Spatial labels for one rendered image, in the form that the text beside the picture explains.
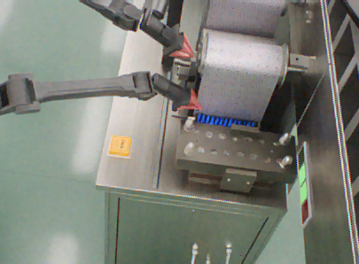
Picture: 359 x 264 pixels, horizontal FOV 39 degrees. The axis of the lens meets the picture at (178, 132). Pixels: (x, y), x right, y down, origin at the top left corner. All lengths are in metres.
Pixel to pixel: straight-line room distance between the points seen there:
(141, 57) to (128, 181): 0.58
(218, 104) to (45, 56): 1.83
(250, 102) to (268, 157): 0.19
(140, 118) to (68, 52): 1.55
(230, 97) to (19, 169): 1.49
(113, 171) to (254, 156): 0.48
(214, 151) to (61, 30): 2.04
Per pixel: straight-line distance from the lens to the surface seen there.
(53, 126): 3.00
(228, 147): 1.71
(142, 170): 1.77
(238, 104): 1.73
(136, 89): 1.59
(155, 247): 2.14
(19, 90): 1.46
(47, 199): 2.75
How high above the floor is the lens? 2.40
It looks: 53 degrees down
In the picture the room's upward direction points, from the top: 11 degrees clockwise
